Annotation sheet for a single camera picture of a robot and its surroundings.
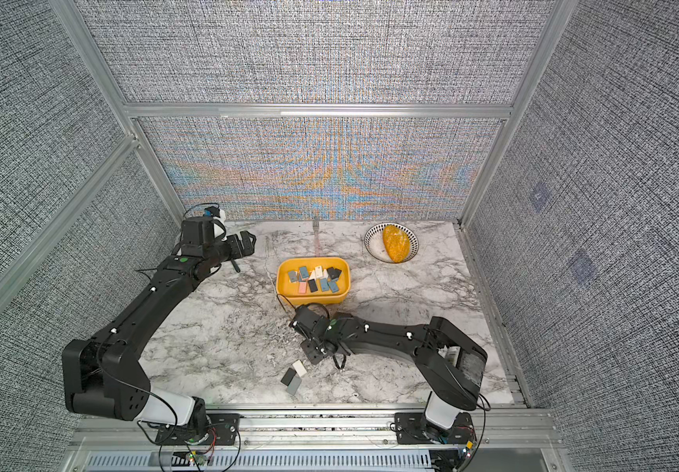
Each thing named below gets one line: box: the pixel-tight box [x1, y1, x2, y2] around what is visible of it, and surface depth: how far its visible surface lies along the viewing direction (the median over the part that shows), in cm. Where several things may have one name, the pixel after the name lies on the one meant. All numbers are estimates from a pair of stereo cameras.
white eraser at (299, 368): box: [292, 359, 308, 378], surface depth 85 cm
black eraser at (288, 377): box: [280, 367, 298, 387], surface depth 83 cm
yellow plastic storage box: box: [275, 256, 352, 305], surface depth 103 cm
